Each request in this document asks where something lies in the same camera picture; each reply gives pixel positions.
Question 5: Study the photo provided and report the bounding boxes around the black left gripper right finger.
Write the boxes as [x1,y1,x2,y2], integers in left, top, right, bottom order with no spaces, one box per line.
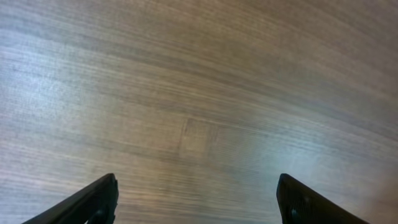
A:
[276,174,368,224]

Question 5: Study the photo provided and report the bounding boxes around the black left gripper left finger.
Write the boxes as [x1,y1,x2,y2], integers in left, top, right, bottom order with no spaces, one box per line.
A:
[24,173,119,224]

